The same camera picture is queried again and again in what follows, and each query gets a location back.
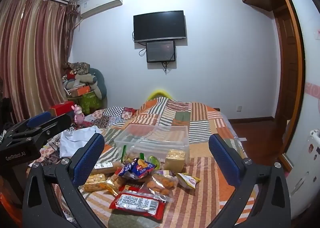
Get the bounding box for blue and red chip bag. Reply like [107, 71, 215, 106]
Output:
[115, 158, 157, 180]

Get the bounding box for striped pink curtain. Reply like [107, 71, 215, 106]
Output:
[0, 0, 79, 123]

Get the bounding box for clear plastic container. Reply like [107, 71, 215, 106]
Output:
[114, 124, 190, 166]

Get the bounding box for wooden door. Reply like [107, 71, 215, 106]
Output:
[272, 5, 300, 121]

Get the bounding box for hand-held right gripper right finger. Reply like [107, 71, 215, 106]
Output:
[209, 133, 292, 228]

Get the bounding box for peanut clear packet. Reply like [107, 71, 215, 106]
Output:
[81, 173, 119, 196]

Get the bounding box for white cloth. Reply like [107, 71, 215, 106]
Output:
[59, 125, 103, 157]

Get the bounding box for patterned brown cloth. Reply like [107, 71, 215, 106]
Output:
[67, 62, 90, 75]

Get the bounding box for green box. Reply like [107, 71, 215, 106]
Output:
[81, 90, 103, 115]

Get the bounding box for white air conditioner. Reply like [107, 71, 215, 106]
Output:
[77, 0, 123, 18]

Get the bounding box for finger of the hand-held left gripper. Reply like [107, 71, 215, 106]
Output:
[11, 113, 73, 150]
[5, 111, 52, 135]

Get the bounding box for bread block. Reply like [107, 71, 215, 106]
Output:
[164, 149, 187, 172]

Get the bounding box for purple snack packet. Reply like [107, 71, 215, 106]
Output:
[156, 169, 178, 177]

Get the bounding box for large black wall television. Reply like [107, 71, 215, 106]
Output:
[133, 10, 187, 43]

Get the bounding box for white and yellow small packet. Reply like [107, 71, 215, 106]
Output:
[176, 172, 202, 189]

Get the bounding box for red box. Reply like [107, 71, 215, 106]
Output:
[49, 101, 75, 116]

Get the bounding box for pink plush toy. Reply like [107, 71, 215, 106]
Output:
[73, 105, 85, 125]

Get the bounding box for striped patchwork blanket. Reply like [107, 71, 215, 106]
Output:
[29, 97, 258, 228]

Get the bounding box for clear packet with green edge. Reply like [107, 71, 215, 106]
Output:
[121, 144, 132, 163]

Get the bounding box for orange cardboard box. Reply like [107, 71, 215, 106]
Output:
[67, 85, 91, 97]

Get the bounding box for orange snack clear packet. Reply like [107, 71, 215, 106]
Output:
[140, 173, 177, 202]

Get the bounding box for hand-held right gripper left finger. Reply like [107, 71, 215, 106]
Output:
[22, 133, 105, 228]

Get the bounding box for small black wall monitor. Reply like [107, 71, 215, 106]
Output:
[146, 40, 176, 63]

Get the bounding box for checkered floral quilt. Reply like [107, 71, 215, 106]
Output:
[85, 106, 135, 128]

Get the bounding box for yellow plastic item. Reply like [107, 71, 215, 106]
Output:
[147, 89, 172, 101]

